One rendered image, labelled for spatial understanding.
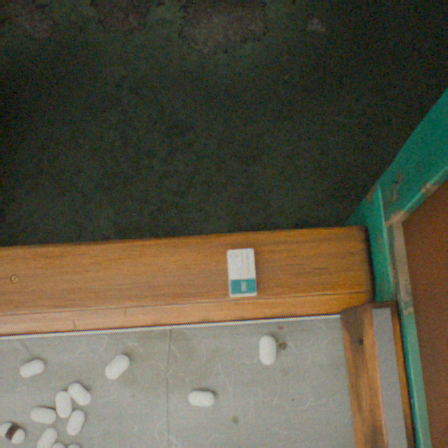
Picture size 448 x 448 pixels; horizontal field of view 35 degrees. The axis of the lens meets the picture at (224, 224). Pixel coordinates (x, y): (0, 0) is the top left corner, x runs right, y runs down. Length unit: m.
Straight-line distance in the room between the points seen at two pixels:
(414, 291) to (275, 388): 0.24
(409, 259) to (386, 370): 0.13
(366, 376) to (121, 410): 0.32
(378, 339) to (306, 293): 0.14
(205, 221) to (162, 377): 0.85
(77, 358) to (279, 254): 0.30
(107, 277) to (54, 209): 0.86
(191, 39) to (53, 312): 1.14
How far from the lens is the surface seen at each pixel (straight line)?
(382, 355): 0.88
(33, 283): 0.99
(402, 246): 0.90
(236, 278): 0.95
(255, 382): 0.98
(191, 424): 0.98
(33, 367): 0.98
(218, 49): 1.95
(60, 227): 1.81
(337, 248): 0.99
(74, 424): 0.97
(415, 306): 0.88
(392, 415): 0.88
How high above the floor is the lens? 1.72
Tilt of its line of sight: 75 degrees down
